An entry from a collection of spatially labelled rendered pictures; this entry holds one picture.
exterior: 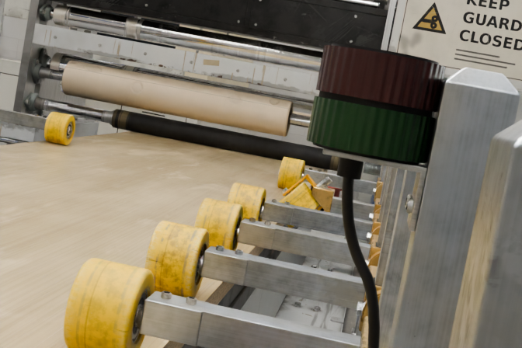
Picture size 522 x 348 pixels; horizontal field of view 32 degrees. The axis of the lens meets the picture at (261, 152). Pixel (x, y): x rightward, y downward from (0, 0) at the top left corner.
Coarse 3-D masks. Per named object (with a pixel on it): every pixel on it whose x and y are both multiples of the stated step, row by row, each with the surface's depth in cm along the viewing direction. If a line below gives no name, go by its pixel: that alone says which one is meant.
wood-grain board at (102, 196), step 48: (48, 144) 226; (96, 144) 248; (144, 144) 274; (0, 192) 146; (48, 192) 155; (96, 192) 165; (144, 192) 176; (192, 192) 188; (0, 240) 112; (48, 240) 118; (96, 240) 123; (144, 240) 129; (0, 288) 91; (48, 288) 95; (0, 336) 77; (48, 336) 79; (144, 336) 84
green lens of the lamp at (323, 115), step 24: (312, 120) 43; (336, 120) 42; (360, 120) 41; (384, 120) 41; (408, 120) 41; (432, 120) 43; (336, 144) 42; (360, 144) 41; (384, 144) 41; (408, 144) 42
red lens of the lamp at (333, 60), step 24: (336, 48) 42; (336, 72) 42; (360, 72) 41; (384, 72) 41; (408, 72) 41; (432, 72) 42; (360, 96) 41; (384, 96) 41; (408, 96) 41; (432, 96) 42
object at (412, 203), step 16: (368, 48) 41; (320, 96) 43; (336, 96) 42; (352, 96) 42; (416, 112) 42; (432, 112) 43; (320, 144) 43; (352, 160) 44; (368, 160) 43; (384, 160) 42; (352, 176) 44; (416, 176) 45; (352, 192) 44; (416, 192) 42; (352, 208) 44; (416, 208) 42; (352, 224) 44; (352, 240) 44; (352, 256) 44; (368, 272) 44; (368, 288) 44; (368, 304) 44; (368, 320) 44; (368, 336) 44
